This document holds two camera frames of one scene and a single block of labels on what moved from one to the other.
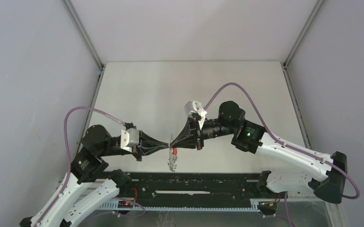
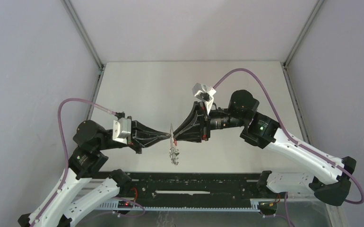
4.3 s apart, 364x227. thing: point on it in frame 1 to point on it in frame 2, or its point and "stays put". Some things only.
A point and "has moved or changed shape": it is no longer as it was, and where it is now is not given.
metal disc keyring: [172, 159] has moved or changed shape
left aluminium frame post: [83, 32] stays put
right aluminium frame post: [318, 4] stays put
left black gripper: [148, 145] to [143, 135]
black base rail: [164, 186] stays put
